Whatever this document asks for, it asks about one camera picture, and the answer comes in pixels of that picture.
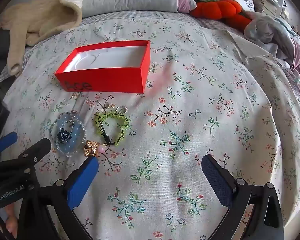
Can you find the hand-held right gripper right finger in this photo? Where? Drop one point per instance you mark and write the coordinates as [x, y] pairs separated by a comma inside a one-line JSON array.
[[216, 181]]

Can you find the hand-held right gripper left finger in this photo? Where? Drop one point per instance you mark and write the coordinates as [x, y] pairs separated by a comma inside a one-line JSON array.
[[82, 181]]

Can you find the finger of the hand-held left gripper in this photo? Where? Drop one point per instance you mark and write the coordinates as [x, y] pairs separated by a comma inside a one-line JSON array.
[[5, 140], [32, 155]]

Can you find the red cardboard box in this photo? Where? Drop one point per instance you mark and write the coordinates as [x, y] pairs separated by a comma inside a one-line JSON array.
[[107, 76]]

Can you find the person's left hand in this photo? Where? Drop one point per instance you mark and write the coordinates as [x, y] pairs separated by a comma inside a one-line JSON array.
[[11, 223]]

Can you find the floral bed sheet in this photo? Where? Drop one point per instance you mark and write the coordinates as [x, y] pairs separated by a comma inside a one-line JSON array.
[[190, 105]]

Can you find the beige plush blanket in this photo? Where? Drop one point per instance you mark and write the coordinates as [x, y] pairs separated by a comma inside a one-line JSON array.
[[40, 17]]

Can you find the crumpled grey clothing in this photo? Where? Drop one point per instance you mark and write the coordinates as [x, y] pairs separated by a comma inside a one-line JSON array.
[[272, 32]]

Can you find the orange plush pumpkin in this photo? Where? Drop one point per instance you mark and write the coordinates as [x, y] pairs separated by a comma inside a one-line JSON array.
[[217, 8]]

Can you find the stack of books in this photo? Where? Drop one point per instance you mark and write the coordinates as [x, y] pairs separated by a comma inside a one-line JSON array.
[[265, 2]]

